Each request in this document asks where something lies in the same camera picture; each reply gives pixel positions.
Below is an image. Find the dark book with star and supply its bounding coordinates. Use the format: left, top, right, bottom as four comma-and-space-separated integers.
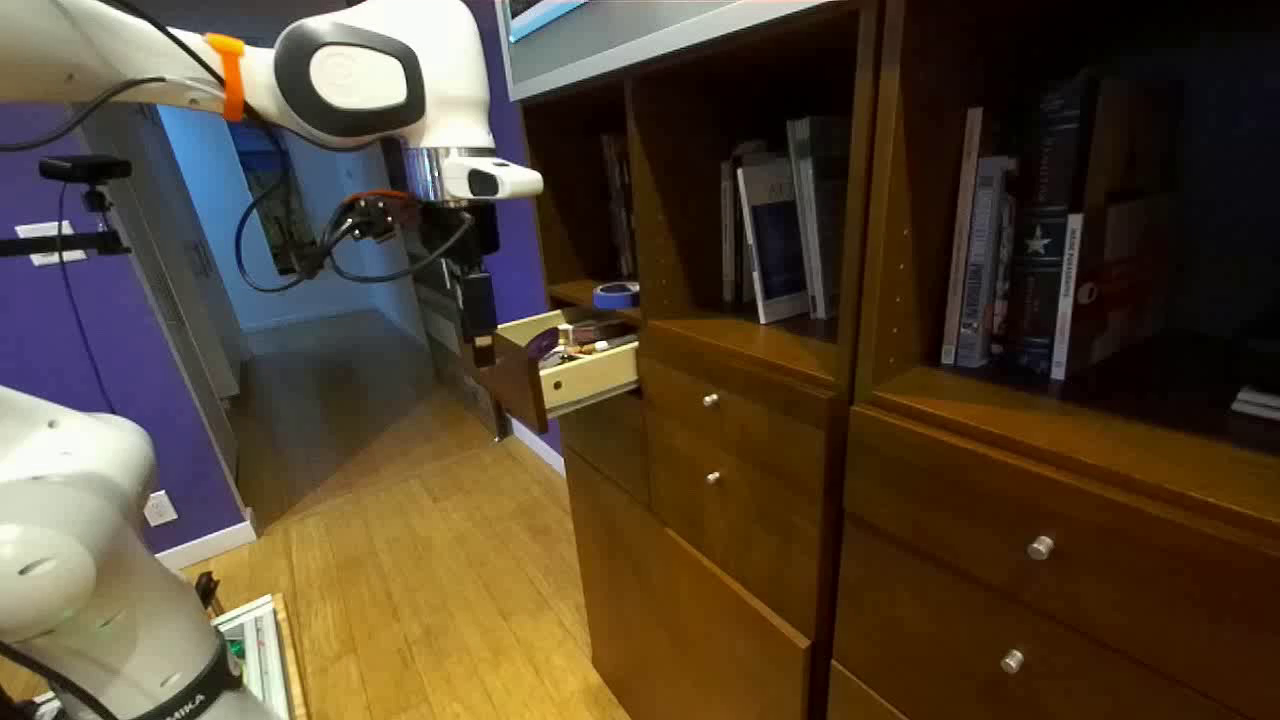
1009, 74, 1102, 387

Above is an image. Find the grey white hardcover book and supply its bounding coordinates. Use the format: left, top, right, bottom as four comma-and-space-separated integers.
785, 113, 851, 325

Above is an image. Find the white green box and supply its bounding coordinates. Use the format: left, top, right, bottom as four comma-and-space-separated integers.
211, 592, 311, 720

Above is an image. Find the red black cable plug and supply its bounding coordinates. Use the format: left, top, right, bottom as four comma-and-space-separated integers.
335, 188, 420, 244

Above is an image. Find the white spine book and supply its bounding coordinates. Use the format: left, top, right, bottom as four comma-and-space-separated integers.
1047, 208, 1087, 394

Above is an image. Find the tan tall thin book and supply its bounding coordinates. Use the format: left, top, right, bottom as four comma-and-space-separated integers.
937, 105, 989, 374

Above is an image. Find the grey thin book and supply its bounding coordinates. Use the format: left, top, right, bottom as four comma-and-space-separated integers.
718, 156, 744, 314

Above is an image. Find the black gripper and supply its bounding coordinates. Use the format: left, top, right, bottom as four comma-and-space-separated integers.
456, 261, 503, 374

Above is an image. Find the white light blue book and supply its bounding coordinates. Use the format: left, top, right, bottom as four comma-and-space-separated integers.
953, 153, 1021, 378

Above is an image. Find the orange strap on arm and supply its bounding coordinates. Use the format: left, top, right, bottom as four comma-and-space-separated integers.
204, 32, 259, 129

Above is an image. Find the black stand crossbar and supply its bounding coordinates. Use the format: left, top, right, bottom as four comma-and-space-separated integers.
0, 230, 132, 265

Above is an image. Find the wooden drawer with light sides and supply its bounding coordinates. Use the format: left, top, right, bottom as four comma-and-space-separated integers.
471, 310, 650, 432

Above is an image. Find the white wall outlet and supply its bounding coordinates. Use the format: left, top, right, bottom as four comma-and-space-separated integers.
139, 488, 186, 532

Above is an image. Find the white flat book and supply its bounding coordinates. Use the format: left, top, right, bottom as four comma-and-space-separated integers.
1227, 380, 1280, 426

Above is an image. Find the dark brown wooden bookcase cabinet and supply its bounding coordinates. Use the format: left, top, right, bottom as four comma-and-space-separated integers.
496, 0, 1280, 720

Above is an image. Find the black camera on tripod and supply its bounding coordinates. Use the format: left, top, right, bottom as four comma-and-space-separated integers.
35, 153, 136, 215

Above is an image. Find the small white drawer item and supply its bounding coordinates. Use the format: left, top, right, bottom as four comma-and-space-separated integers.
543, 316, 592, 374

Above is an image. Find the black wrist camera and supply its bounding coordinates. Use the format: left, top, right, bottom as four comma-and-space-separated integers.
420, 196, 503, 270

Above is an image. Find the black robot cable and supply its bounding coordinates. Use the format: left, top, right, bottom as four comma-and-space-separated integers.
0, 74, 482, 297

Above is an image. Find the white blue cover book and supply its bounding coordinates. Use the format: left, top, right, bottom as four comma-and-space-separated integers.
734, 150, 815, 328

